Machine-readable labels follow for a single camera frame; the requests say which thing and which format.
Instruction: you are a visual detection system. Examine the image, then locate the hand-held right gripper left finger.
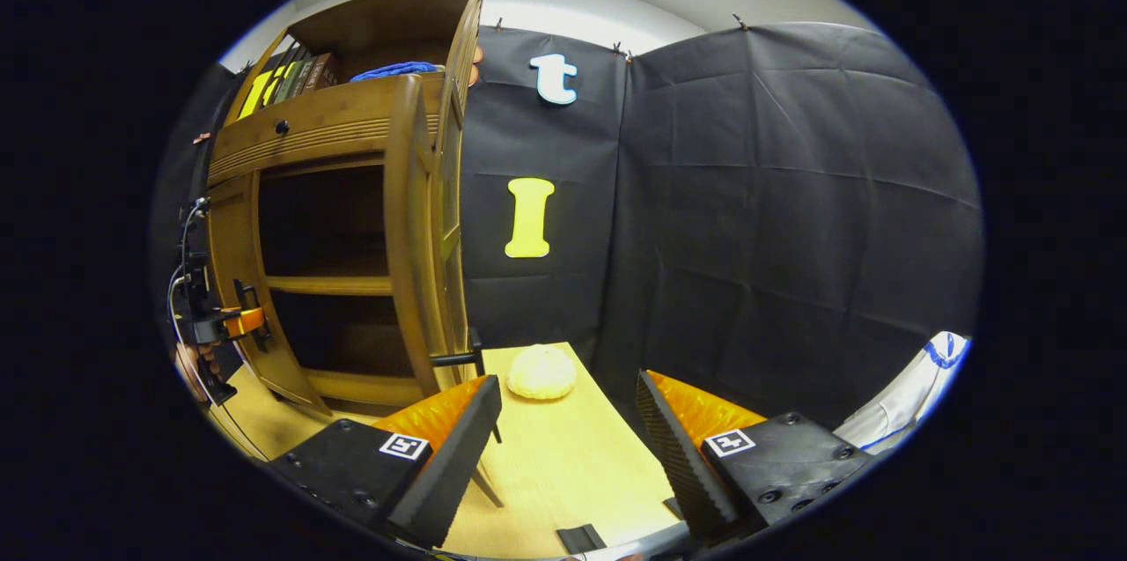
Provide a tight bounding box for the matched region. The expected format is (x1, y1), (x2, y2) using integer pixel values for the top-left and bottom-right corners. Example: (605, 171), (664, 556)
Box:
(269, 374), (503, 549)

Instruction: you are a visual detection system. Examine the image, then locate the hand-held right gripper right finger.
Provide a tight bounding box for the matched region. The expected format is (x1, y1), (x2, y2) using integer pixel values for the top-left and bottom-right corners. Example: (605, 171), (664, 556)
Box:
(636, 370), (873, 544)

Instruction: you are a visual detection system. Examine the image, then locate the wooden double-door shoe cabinet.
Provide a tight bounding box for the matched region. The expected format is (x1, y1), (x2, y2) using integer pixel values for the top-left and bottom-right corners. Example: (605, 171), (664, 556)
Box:
(204, 0), (490, 417)

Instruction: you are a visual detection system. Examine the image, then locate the wooden cabinet drawer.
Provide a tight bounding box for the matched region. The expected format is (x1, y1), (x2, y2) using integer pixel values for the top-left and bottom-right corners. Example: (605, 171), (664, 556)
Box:
(210, 84), (446, 179)

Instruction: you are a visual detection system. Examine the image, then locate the wooden inner shelf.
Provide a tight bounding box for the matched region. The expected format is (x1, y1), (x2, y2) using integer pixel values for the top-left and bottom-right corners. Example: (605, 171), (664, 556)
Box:
(266, 276), (394, 296)

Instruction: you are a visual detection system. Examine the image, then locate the small black block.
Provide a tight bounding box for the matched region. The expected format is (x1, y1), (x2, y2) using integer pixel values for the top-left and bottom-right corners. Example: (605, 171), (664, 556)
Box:
(556, 524), (608, 555)

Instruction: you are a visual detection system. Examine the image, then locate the pale yellow round object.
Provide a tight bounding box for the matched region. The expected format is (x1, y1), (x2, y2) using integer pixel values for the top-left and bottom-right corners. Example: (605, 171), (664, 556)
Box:
(507, 344), (578, 401)

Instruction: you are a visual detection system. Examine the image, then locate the green book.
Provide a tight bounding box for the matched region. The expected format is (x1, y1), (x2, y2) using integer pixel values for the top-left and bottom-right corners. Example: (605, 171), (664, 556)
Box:
(273, 59), (305, 104)

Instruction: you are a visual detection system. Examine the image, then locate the white cloth with blue trim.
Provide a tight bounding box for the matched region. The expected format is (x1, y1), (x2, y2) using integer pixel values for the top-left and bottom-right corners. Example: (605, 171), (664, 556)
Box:
(835, 330), (971, 456)

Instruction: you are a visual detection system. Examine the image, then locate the reddish brown book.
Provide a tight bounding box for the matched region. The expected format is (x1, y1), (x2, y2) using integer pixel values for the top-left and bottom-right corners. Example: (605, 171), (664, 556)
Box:
(304, 53), (340, 92)

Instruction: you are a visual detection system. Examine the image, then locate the blue towel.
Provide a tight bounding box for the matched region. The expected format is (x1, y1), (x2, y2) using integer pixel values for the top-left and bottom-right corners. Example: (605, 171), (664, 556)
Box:
(350, 61), (438, 83)

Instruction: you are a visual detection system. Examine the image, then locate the thin grey cable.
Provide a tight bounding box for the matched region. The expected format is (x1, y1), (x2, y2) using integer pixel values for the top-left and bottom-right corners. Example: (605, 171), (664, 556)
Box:
(167, 198), (212, 351)

